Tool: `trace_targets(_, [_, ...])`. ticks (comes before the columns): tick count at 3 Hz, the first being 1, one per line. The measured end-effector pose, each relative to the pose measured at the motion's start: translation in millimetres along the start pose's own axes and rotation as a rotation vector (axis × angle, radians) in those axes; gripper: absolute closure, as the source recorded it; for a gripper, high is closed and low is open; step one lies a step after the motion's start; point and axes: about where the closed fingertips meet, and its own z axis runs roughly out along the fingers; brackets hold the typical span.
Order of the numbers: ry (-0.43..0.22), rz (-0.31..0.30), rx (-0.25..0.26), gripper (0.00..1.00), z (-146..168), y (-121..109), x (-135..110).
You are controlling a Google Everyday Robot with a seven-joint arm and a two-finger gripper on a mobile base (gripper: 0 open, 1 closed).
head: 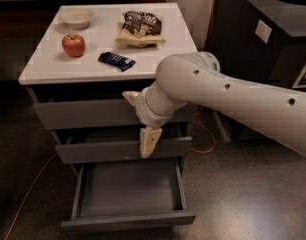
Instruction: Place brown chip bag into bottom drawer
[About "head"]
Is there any grey bottom drawer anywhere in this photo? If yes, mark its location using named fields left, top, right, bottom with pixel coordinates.
left=61, top=158, right=195, bottom=233

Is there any grey drawer cabinet white top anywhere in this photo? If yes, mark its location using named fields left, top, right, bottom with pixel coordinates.
left=18, top=2, right=207, bottom=185

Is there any grey middle drawer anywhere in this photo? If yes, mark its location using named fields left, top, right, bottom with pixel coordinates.
left=56, top=123, right=192, bottom=164

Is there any grey top drawer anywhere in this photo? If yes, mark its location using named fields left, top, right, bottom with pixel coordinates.
left=25, top=80, right=200, bottom=131

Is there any red apple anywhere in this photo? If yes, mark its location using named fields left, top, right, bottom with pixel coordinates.
left=62, top=33, right=86, bottom=57

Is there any dark blue snack bar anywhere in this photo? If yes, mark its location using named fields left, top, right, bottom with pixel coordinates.
left=98, top=52, right=136, bottom=72

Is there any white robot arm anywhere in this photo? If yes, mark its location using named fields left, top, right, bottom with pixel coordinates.
left=123, top=52, right=306, bottom=158

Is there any brown chip bag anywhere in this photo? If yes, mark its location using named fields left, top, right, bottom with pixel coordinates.
left=115, top=10, right=165, bottom=48

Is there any white paper bowl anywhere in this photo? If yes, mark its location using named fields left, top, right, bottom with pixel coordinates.
left=60, top=9, right=95, bottom=30

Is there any grey drawer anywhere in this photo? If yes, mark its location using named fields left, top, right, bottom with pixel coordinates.
left=56, top=123, right=192, bottom=164
left=25, top=80, right=200, bottom=131
left=61, top=158, right=195, bottom=233

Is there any orange extension cable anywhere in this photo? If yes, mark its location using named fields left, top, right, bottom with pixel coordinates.
left=2, top=0, right=227, bottom=240

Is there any white label on bin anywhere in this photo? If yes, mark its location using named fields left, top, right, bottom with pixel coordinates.
left=255, top=20, right=272, bottom=43

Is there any black trash bin cabinet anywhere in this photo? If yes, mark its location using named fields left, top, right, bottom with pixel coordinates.
left=203, top=0, right=306, bottom=143

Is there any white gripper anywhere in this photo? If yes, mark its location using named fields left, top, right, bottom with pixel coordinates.
left=122, top=85, right=173, bottom=158

